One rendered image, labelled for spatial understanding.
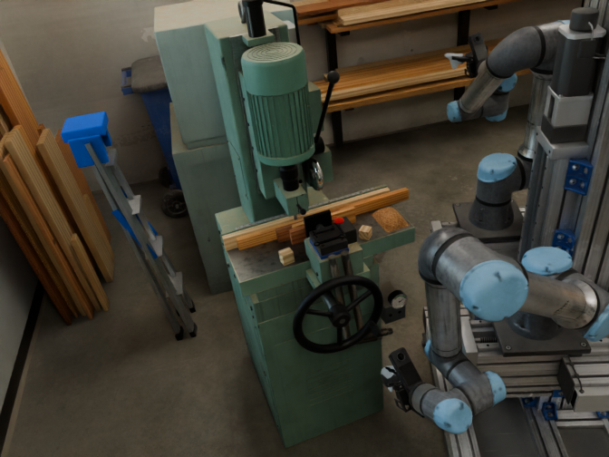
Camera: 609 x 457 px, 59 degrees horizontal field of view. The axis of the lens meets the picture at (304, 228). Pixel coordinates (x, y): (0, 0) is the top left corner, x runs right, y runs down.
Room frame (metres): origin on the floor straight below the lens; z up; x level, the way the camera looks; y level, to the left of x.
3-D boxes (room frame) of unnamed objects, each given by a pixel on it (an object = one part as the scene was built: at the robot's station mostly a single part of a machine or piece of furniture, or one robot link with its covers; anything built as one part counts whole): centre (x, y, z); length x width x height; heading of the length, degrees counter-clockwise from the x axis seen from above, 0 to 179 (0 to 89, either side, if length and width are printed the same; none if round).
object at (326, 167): (1.68, -0.08, 1.02); 0.09 x 0.07 x 0.12; 106
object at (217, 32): (1.74, 0.11, 1.16); 0.22 x 0.22 x 0.72; 16
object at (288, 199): (1.48, 0.03, 1.03); 0.14 x 0.07 x 0.09; 16
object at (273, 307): (1.58, 0.06, 0.76); 0.57 x 0.45 x 0.09; 16
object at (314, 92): (1.71, -0.06, 1.23); 0.09 x 0.08 x 0.15; 16
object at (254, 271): (1.37, -0.06, 0.87); 0.61 x 0.30 x 0.06; 106
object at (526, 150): (1.52, -0.79, 1.19); 0.15 x 0.12 x 0.55; 98
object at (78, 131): (2.03, 0.75, 0.58); 0.27 x 0.25 x 1.16; 98
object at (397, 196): (1.49, -0.08, 0.92); 0.62 x 0.02 x 0.04; 106
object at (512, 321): (1.01, -0.60, 0.87); 0.15 x 0.15 x 0.10
